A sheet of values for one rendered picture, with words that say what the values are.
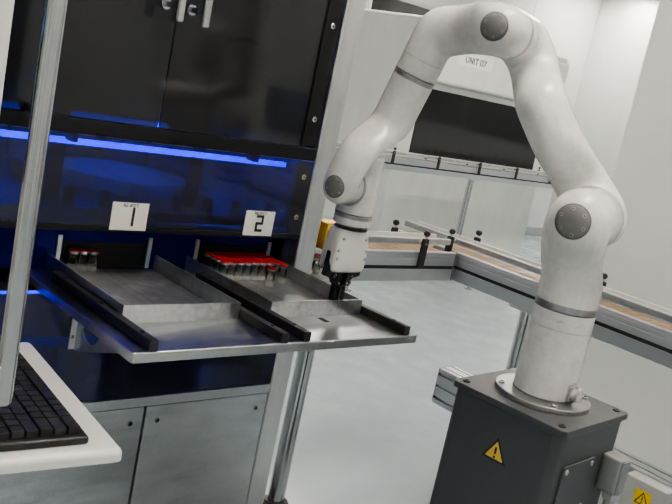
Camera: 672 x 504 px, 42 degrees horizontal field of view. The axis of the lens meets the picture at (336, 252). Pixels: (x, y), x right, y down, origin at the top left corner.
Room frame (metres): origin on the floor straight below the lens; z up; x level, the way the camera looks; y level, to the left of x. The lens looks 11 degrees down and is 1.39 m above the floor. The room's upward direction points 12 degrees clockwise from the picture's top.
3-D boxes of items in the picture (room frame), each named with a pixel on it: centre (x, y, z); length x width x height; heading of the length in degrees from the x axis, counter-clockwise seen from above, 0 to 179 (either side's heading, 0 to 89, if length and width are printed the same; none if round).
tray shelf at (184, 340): (1.79, 0.21, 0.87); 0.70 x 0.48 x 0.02; 133
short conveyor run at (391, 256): (2.52, -0.08, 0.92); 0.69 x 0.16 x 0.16; 133
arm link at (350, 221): (1.90, -0.02, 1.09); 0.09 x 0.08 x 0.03; 134
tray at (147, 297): (1.72, 0.38, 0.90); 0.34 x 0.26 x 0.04; 43
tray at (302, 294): (1.96, 0.13, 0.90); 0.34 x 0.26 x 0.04; 43
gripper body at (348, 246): (1.90, -0.02, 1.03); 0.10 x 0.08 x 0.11; 134
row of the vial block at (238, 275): (2.02, 0.19, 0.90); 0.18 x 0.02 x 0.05; 133
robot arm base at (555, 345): (1.67, -0.46, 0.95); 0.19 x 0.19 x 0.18
